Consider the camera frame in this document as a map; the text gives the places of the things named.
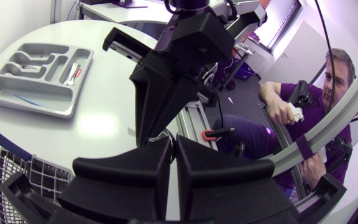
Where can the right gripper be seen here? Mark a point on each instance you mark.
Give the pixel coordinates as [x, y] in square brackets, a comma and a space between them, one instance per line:
[129, 46]

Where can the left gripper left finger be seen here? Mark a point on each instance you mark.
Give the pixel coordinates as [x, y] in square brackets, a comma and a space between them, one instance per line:
[123, 183]

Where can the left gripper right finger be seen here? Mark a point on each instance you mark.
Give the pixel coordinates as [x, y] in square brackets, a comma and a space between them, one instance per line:
[228, 189]

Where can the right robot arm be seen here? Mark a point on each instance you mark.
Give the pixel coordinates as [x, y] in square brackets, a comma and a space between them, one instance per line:
[247, 17]

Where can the grey cutlery basket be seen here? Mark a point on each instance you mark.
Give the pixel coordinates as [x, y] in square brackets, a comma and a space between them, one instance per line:
[42, 177]

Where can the grey cutlery tray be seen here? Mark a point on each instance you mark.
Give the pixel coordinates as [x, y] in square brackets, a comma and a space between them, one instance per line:
[8, 90]

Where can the pale plastic fork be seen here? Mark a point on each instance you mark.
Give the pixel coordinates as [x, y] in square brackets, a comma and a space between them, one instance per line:
[72, 74]

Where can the person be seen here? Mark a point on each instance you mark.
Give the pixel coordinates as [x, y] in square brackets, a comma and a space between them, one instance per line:
[309, 112]

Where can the blue plastic knife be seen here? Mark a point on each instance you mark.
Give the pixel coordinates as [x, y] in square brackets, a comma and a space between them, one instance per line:
[31, 101]

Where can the steel spoon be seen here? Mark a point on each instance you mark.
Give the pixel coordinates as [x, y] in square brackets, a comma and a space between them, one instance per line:
[31, 67]

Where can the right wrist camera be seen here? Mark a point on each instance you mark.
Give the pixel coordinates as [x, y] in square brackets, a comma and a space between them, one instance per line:
[204, 37]

